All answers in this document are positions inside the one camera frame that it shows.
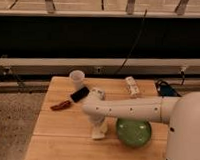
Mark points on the translucent plastic cup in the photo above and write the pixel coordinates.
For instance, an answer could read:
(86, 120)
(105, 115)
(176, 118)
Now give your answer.
(77, 77)

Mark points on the black rectangular block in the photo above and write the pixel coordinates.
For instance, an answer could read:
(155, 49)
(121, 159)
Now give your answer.
(80, 94)

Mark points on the white sponge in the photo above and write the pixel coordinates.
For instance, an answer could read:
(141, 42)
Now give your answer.
(99, 131)

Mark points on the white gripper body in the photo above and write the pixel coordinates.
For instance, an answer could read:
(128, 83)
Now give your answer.
(97, 118)

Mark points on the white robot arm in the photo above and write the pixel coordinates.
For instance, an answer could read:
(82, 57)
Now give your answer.
(181, 114)

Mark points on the green ceramic bowl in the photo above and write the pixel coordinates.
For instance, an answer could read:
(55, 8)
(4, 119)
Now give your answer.
(133, 133)

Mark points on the red chili pepper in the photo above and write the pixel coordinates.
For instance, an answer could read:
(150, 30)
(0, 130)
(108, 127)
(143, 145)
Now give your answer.
(61, 106)

